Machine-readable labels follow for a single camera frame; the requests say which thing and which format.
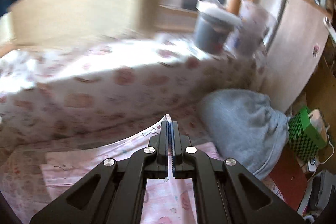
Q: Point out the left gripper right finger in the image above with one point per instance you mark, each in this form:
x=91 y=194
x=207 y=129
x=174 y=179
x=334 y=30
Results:
x=224 y=190

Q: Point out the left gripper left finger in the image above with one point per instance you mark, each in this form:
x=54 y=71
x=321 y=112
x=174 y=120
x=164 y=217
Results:
x=114 y=191

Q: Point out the pink cartoon print pants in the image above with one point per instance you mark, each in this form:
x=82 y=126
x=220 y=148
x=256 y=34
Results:
x=169 y=199

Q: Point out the red board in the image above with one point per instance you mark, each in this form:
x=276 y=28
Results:
x=289 y=178

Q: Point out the grey folded sweatpants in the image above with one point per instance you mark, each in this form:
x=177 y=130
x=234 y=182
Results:
x=243 y=125

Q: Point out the pink print bed sheet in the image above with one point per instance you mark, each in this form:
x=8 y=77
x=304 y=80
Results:
x=44 y=151

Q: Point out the green checkered box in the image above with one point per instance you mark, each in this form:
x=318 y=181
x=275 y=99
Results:
x=304 y=139

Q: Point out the bear print bed bumper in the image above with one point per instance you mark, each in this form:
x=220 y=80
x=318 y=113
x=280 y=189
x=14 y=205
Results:
x=57 y=94

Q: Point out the white plastic cup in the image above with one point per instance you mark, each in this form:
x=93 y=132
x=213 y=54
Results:
x=256 y=23

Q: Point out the white cabinet door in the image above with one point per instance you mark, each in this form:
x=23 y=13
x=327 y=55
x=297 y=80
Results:
x=295 y=51

